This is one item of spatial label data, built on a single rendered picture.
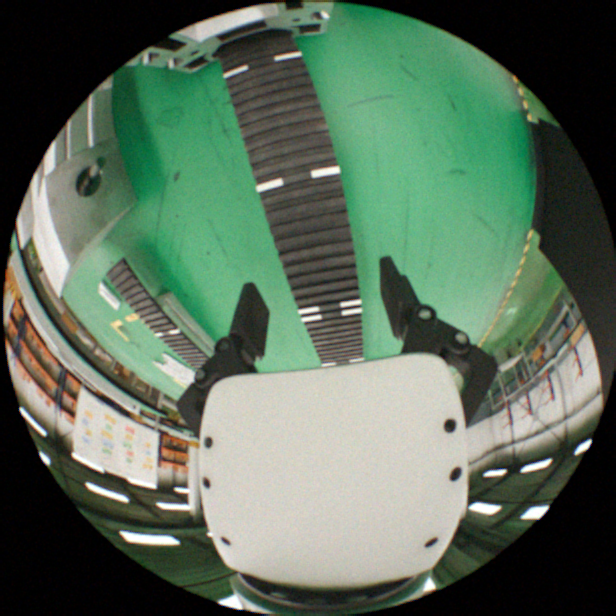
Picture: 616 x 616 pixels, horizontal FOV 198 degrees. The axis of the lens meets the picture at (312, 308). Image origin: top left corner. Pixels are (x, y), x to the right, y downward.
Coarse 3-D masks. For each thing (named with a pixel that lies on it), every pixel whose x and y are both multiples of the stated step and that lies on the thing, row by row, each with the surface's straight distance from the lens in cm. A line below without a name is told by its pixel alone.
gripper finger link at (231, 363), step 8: (224, 336) 11; (216, 344) 11; (224, 344) 11; (232, 344) 10; (216, 352) 11; (224, 352) 10; (232, 352) 10; (224, 360) 10; (232, 360) 10; (240, 360) 10; (224, 368) 10; (232, 368) 10; (240, 368) 9; (256, 368) 12; (224, 376) 10
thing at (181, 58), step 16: (224, 16) 17; (240, 16) 16; (256, 16) 16; (272, 16) 15; (288, 16) 16; (304, 16) 16; (320, 16) 17; (176, 32) 14; (192, 32) 16; (208, 32) 16; (224, 32) 15; (240, 32) 17; (304, 32) 18; (320, 32) 18; (160, 48) 15; (176, 48) 16; (192, 48) 16; (208, 48) 17; (128, 64) 14; (144, 64) 15; (160, 64) 16; (176, 64) 17; (192, 64) 20
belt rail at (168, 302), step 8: (160, 296) 27; (168, 296) 25; (160, 304) 25; (168, 304) 25; (176, 304) 25; (168, 312) 24; (176, 312) 26; (184, 312) 26; (176, 320) 25; (184, 320) 27; (192, 320) 27; (184, 328) 26; (192, 328) 27; (200, 328) 28; (192, 336) 27; (200, 336) 28; (208, 336) 29; (200, 344) 28; (208, 344) 29; (208, 352) 29
